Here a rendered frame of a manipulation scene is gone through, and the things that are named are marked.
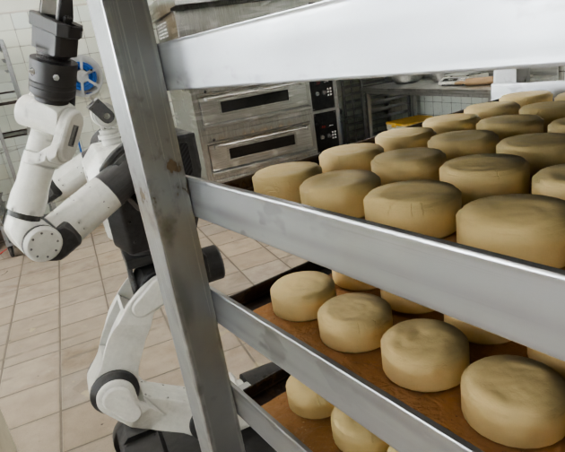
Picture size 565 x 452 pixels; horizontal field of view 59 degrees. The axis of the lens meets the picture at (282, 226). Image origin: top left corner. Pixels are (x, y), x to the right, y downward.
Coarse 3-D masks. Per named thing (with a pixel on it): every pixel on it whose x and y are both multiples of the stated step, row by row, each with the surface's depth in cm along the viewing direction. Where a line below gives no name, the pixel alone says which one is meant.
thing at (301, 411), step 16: (288, 384) 41; (272, 400) 43; (288, 400) 41; (304, 400) 39; (320, 400) 39; (288, 416) 41; (304, 416) 40; (320, 416) 39; (336, 416) 37; (304, 432) 39; (320, 432) 38; (336, 432) 36; (352, 432) 35; (368, 432) 35; (320, 448) 37; (336, 448) 37; (352, 448) 35; (368, 448) 35; (384, 448) 35
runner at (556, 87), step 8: (496, 88) 59; (504, 88) 58; (512, 88) 57; (520, 88) 57; (528, 88) 56; (536, 88) 55; (544, 88) 55; (552, 88) 54; (560, 88) 53; (496, 96) 59
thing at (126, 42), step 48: (96, 0) 31; (144, 0) 31; (144, 48) 32; (144, 96) 33; (144, 144) 33; (144, 192) 35; (192, 240) 37; (192, 288) 37; (192, 336) 38; (192, 384) 40; (240, 432) 43
